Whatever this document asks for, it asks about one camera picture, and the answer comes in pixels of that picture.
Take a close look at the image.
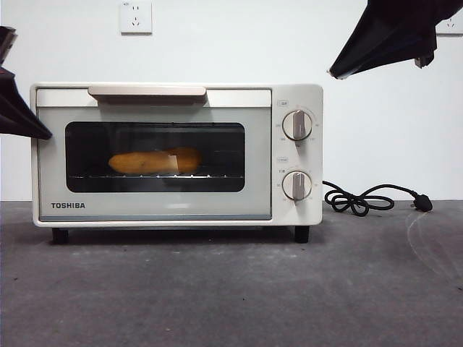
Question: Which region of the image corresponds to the metal wire oven rack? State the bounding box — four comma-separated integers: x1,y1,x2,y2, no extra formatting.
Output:
68,173,244,180

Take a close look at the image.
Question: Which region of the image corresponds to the glass oven door with handle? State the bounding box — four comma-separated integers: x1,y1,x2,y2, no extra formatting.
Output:
35,85,273,221

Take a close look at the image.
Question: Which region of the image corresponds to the white oven timer knob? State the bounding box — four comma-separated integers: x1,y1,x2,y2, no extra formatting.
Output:
281,171,313,202

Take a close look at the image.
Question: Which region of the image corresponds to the black power cable with plug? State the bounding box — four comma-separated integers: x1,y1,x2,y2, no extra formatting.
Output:
323,180,434,217

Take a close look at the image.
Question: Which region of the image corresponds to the white wall socket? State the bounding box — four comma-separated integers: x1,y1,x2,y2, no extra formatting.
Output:
436,16,463,36
120,1,153,36

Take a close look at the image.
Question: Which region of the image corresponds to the white Toshiba toaster oven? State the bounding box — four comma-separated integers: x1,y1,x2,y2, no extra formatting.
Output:
29,82,324,244

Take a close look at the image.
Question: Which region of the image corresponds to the white oven temperature knob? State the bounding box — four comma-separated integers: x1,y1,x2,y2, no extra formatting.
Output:
281,110,314,141

